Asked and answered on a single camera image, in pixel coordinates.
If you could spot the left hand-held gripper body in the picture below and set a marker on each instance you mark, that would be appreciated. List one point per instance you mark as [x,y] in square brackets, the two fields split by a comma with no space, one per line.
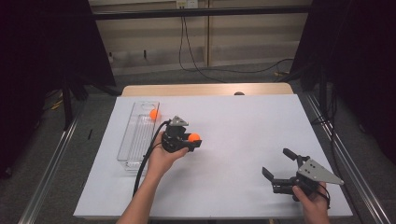
[172,140]

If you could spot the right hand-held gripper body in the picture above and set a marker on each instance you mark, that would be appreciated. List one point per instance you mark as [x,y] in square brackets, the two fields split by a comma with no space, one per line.
[314,173]

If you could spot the plain orange ball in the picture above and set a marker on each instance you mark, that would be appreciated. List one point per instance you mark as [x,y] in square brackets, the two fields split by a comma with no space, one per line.
[194,137]

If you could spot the orange ball with dark mark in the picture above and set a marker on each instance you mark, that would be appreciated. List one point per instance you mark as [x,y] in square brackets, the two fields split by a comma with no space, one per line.
[153,114]

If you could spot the clear plastic tray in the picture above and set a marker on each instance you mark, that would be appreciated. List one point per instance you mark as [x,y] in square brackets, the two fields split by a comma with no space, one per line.
[140,137]

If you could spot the person's left hand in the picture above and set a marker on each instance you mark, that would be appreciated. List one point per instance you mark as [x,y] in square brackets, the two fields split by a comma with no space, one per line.
[162,161]

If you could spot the person's right hand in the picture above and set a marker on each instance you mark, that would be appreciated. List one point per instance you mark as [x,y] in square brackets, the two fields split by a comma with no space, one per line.
[313,203]

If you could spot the white table cover sheet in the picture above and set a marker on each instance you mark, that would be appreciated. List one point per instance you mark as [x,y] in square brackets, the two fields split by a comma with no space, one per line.
[249,124]

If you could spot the black metal stand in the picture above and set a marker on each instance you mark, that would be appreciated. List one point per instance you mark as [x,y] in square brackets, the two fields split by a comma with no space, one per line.
[323,90]
[67,105]

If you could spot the small black stick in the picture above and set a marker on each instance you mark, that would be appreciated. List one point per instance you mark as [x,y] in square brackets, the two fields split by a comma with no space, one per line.
[90,134]

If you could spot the dark curtain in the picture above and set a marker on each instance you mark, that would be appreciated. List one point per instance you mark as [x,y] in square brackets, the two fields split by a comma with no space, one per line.
[367,62]
[31,62]

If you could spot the black horizontal bar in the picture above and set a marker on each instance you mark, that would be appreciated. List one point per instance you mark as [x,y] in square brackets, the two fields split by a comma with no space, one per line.
[218,12]

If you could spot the metal floor rail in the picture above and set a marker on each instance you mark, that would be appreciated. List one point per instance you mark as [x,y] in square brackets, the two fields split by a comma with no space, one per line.
[351,174]
[49,177]

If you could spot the white wall outlet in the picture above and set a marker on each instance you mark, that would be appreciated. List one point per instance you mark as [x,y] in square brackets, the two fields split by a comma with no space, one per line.
[186,3]

